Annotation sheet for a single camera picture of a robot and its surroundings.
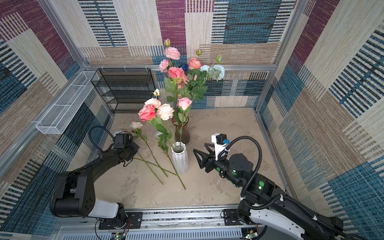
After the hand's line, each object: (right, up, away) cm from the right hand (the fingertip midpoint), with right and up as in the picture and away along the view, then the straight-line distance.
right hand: (199, 150), depth 62 cm
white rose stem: (-22, +2, +35) cm, 41 cm away
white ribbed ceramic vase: (-9, -5, +11) cm, 15 cm away
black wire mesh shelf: (-52, +35, +47) cm, 78 cm away
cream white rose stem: (-42, +10, +45) cm, 62 cm away
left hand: (-37, -2, +31) cm, 48 cm away
